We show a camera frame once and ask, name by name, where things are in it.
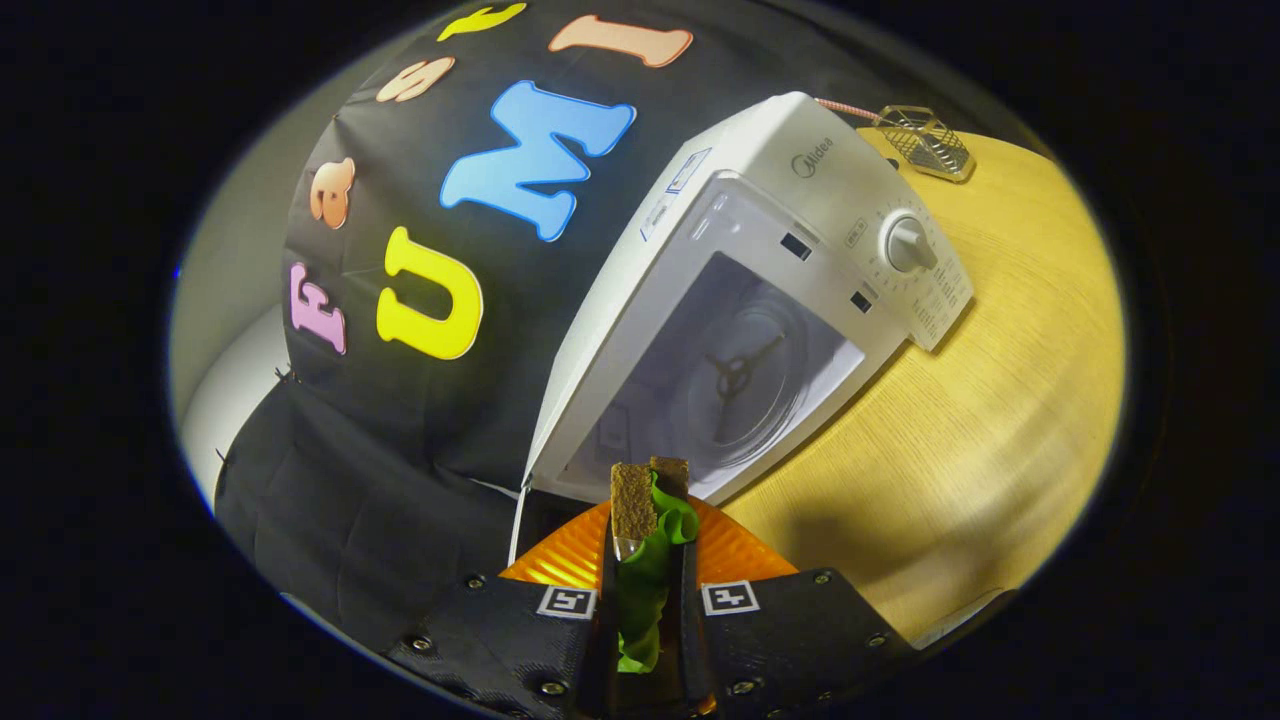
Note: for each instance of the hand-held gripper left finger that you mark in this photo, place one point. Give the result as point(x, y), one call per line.
point(500, 630)

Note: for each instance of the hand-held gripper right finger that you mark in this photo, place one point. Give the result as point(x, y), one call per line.
point(770, 640)

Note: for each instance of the sandwich with green lettuce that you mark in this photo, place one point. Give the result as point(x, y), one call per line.
point(632, 500)

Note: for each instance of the white microwave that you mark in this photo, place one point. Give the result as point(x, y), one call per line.
point(760, 150)

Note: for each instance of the pink striped straw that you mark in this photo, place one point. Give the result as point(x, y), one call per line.
point(848, 108)

